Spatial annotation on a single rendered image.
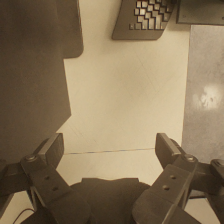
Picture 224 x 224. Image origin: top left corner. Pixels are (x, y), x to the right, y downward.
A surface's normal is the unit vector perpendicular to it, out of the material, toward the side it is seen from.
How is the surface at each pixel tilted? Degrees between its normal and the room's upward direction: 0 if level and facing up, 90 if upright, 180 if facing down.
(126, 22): 5
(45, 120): 86
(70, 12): 0
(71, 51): 0
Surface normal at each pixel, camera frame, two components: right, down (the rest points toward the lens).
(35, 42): 1.00, -0.04
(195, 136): 0.02, 0.30
